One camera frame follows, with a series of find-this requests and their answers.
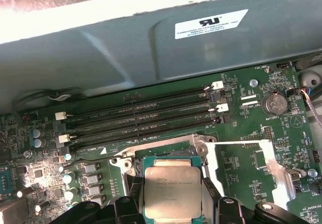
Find grey braided wire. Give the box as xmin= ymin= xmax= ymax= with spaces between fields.
xmin=286 ymin=87 xmax=322 ymax=130

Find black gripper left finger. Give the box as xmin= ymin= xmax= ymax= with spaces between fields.
xmin=54 ymin=176 xmax=145 ymax=224

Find white case sticker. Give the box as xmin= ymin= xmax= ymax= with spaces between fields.
xmin=175 ymin=9 xmax=249 ymax=40

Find silver CPU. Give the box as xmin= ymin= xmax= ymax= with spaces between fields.
xmin=142 ymin=156 xmax=203 ymax=220

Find black cable white tie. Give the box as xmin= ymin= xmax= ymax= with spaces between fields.
xmin=11 ymin=87 xmax=85 ymax=114

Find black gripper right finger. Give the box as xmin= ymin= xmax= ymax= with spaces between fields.
xmin=201 ymin=177 xmax=306 ymax=224

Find RAM slot white clips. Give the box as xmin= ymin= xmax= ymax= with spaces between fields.
xmin=57 ymin=104 xmax=229 ymax=144
xmin=54 ymin=81 xmax=224 ymax=121

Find metal locking lever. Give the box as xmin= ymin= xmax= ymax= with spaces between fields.
xmin=61 ymin=157 xmax=119 ymax=170

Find coin cell battery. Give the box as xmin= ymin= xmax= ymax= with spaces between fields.
xmin=261 ymin=90 xmax=289 ymax=117

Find CPU socket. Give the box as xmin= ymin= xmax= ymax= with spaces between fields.
xmin=109 ymin=133 xmax=219 ymax=224

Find green motherboard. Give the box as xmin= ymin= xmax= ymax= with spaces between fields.
xmin=0 ymin=62 xmax=322 ymax=224

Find internal USB port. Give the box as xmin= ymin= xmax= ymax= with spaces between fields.
xmin=286 ymin=168 xmax=307 ymax=185

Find black PC case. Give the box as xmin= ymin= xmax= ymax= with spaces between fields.
xmin=0 ymin=0 xmax=322 ymax=134

